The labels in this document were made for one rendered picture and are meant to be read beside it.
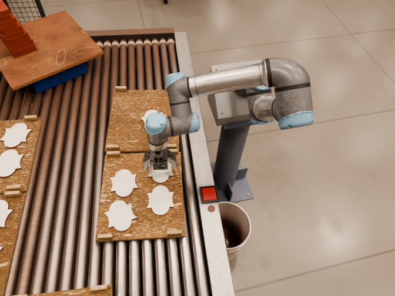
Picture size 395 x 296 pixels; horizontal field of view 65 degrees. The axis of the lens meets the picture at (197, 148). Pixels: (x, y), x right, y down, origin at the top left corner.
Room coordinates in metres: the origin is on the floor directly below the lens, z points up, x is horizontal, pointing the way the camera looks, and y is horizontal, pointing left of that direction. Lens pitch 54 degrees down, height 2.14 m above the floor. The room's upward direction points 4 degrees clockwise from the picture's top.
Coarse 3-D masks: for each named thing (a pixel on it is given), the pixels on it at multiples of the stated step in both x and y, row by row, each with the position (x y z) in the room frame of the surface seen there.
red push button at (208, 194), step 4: (204, 188) 0.66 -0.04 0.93; (208, 188) 0.66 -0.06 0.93; (212, 188) 0.66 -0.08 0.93; (204, 192) 0.64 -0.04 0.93; (208, 192) 0.64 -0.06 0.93; (212, 192) 0.64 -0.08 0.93; (204, 196) 0.62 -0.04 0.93; (208, 196) 0.62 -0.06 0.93; (212, 196) 0.62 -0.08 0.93; (204, 200) 0.60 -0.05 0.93
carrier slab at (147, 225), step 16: (112, 160) 0.76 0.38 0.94; (128, 160) 0.77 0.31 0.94; (112, 176) 0.68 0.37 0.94; (144, 176) 0.69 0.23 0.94; (176, 176) 0.70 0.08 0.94; (112, 192) 0.60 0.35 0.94; (144, 192) 0.61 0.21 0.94; (176, 192) 0.63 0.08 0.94; (144, 208) 0.54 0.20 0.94; (176, 208) 0.55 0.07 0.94; (144, 224) 0.47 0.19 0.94; (160, 224) 0.48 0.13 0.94; (176, 224) 0.48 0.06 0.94; (96, 240) 0.39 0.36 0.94; (112, 240) 0.40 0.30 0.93; (128, 240) 0.41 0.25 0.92
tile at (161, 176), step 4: (168, 164) 0.76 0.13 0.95; (152, 168) 0.73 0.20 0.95; (168, 168) 0.74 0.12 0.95; (152, 172) 0.71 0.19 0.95; (156, 172) 0.71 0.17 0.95; (160, 172) 0.71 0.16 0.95; (164, 172) 0.72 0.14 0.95; (168, 172) 0.72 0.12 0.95; (148, 176) 0.69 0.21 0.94; (152, 176) 0.69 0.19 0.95; (156, 176) 0.69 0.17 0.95; (160, 176) 0.69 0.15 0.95; (164, 176) 0.69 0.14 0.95; (168, 176) 0.70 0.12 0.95; (156, 180) 0.67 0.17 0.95; (160, 180) 0.67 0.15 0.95; (164, 180) 0.67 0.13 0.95
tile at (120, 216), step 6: (114, 204) 0.54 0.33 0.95; (120, 204) 0.55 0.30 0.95; (126, 204) 0.55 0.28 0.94; (114, 210) 0.52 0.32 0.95; (120, 210) 0.52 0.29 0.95; (126, 210) 0.52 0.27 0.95; (108, 216) 0.49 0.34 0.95; (114, 216) 0.49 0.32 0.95; (120, 216) 0.49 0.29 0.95; (126, 216) 0.50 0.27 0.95; (132, 216) 0.50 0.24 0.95; (114, 222) 0.47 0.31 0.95; (120, 222) 0.47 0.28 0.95; (126, 222) 0.47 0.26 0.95; (120, 228) 0.44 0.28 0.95; (126, 228) 0.44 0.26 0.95
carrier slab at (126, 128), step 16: (128, 96) 1.18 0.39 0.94; (144, 96) 1.18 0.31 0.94; (160, 96) 1.19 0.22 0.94; (112, 112) 1.06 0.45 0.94; (128, 112) 1.06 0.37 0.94; (144, 112) 1.07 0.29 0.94; (160, 112) 1.08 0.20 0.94; (112, 128) 0.95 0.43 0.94; (128, 128) 0.96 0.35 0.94; (128, 144) 0.86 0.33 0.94; (144, 144) 0.87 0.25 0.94
